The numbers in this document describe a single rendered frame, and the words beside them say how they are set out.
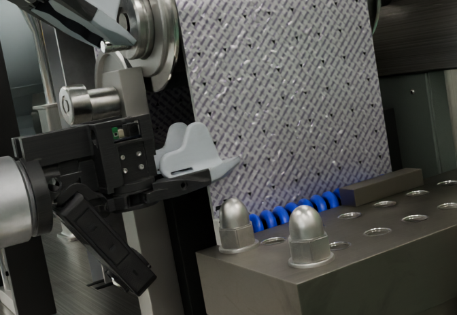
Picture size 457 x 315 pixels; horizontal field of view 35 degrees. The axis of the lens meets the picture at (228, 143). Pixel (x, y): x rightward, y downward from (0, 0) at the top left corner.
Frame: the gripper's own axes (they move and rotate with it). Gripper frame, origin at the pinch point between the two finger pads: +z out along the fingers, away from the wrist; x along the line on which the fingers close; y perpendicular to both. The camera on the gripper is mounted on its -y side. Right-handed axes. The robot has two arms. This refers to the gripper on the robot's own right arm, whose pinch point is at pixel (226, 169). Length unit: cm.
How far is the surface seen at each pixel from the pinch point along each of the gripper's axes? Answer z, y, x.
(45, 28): -2.8, 19.6, 41.2
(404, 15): 29.6, 12.2, 3.1
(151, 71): -3.9, 10.8, 4.9
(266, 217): 1.8, -5.1, -3.0
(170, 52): -3.5, 12.2, 0.6
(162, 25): -3.9, 14.9, 0.5
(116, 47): -7.2, 13.7, 4.9
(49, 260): -3, -19, 64
